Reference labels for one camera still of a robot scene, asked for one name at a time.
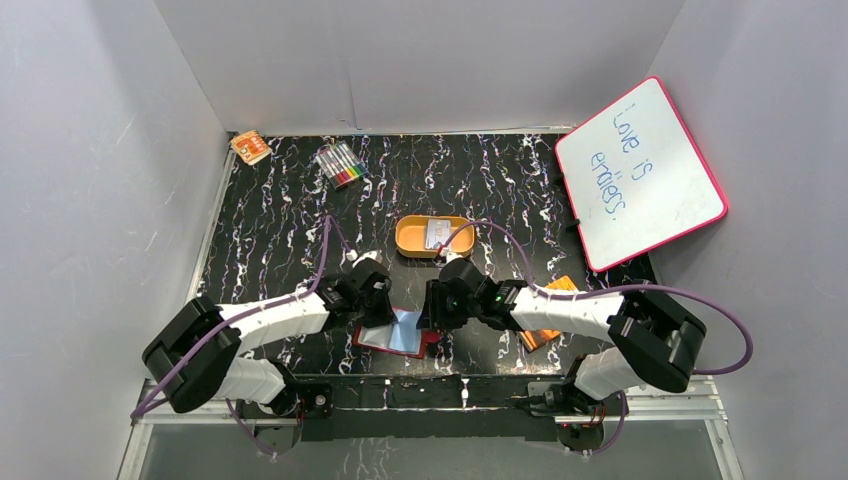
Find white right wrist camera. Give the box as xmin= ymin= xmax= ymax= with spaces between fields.
xmin=436 ymin=248 xmax=468 ymax=267

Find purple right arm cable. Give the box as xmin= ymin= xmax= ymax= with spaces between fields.
xmin=437 ymin=220 xmax=755 ymax=377

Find silver credit card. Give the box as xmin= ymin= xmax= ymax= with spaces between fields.
xmin=424 ymin=217 xmax=452 ymax=250

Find orange oval tray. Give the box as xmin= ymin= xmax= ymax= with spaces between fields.
xmin=395 ymin=215 xmax=476 ymax=259

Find pink framed whiteboard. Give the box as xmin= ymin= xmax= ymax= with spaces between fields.
xmin=555 ymin=76 xmax=728 ymax=272

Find pack of coloured markers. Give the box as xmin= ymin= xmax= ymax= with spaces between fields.
xmin=315 ymin=141 xmax=367 ymax=190

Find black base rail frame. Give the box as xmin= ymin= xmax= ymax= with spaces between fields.
xmin=132 ymin=374 xmax=730 ymax=458

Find red leather card holder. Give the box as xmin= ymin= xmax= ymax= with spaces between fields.
xmin=352 ymin=309 xmax=442 ymax=359

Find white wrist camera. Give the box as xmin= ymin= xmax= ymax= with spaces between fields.
xmin=436 ymin=248 xmax=468 ymax=267
xmin=344 ymin=249 xmax=383 ymax=265

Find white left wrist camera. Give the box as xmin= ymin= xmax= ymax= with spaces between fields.
xmin=344 ymin=249 xmax=383 ymax=265

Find small orange card box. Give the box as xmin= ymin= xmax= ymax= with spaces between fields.
xmin=230 ymin=130 xmax=271 ymax=165

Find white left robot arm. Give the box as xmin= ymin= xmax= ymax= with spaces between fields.
xmin=142 ymin=257 xmax=394 ymax=416

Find orange book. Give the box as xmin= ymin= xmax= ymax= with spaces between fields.
xmin=518 ymin=275 xmax=578 ymax=353

